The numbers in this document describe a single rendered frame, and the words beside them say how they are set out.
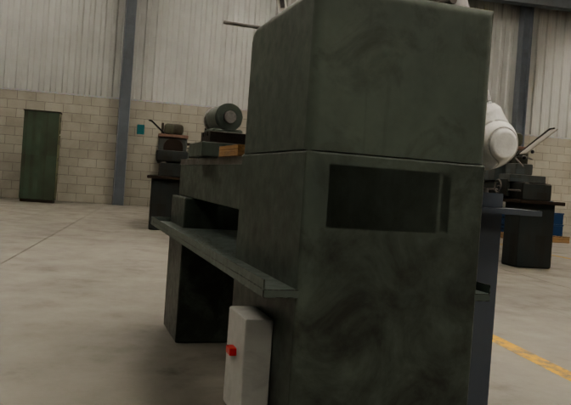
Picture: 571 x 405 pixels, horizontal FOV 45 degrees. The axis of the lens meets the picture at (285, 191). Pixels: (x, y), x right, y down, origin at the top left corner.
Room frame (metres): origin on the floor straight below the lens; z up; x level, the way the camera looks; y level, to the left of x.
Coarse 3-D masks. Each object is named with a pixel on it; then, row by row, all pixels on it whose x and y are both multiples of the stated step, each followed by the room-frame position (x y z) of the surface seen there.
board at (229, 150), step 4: (236, 144) 2.40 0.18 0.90; (240, 144) 2.39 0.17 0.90; (244, 144) 2.39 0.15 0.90; (220, 148) 2.65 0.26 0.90; (224, 148) 2.58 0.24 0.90; (228, 148) 2.52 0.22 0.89; (232, 148) 2.46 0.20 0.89; (236, 148) 2.40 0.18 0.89; (240, 148) 2.39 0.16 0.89; (244, 148) 2.39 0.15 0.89; (220, 152) 2.64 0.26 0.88; (224, 152) 2.57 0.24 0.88; (228, 152) 2.52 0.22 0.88; (232, 152) 2.46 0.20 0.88; (236, 152) 2.39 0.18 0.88; (240, 152) 2.39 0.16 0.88; (244, 152) 2.39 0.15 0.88; (220, 156) 2.64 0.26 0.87; (224, 156) 2.59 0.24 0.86; (228, 156) 2.56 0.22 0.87
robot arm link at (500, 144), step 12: (492, 108) 2.23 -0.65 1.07; (492, 120) 2.21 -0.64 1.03; (504, 120) 2.23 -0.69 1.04; (492, 132) 2.18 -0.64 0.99; (504, 132) 2.18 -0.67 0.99; (492, 144) 2.17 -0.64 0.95; (504, 144) 2.18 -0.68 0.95; (516, 144) 2.19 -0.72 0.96; (492, 156) 2.19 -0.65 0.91; (504, 156) 2.19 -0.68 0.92; (492, 168) 2.26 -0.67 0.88
